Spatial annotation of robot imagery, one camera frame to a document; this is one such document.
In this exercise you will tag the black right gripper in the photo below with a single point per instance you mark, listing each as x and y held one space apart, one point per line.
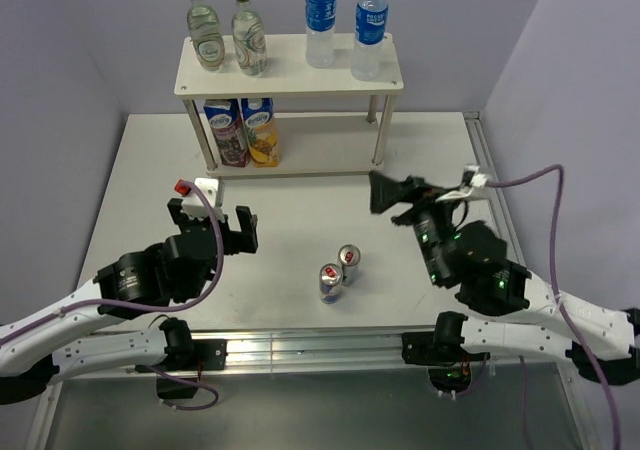
384 190

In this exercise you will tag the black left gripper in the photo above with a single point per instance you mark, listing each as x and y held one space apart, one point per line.
244 240

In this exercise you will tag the silver blue energy drink can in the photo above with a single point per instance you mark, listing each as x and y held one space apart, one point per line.
349 257

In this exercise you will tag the water bottle blue label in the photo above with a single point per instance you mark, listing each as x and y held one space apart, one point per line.
371 18
320 16

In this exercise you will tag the glass soda bottle green cap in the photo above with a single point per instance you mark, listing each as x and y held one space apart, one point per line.
206 36

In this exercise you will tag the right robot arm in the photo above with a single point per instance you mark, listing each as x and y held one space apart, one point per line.
514 312

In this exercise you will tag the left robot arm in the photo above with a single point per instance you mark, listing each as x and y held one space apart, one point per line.
59 342

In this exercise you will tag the white two-tier shelf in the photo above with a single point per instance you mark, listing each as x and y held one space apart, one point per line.
311 143

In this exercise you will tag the purple grape juice carton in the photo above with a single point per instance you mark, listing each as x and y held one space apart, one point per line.
224 119

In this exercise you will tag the yellow pineapple juice carton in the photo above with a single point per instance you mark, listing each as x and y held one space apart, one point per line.
261 130

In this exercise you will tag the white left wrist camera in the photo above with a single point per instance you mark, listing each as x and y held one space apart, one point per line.
201 198

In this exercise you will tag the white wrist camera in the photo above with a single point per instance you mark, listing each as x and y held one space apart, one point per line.
474 186
201 198

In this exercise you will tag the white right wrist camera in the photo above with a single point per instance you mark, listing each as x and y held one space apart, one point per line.
474 186

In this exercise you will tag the aluminium side rail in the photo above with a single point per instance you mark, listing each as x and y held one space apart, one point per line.
497 201

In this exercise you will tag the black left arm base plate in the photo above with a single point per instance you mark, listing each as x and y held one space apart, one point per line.
208 355

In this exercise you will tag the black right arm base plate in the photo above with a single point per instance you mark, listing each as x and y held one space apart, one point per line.
423 349

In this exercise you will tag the aluminium mounting rail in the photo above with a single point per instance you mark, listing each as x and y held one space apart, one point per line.
277 352

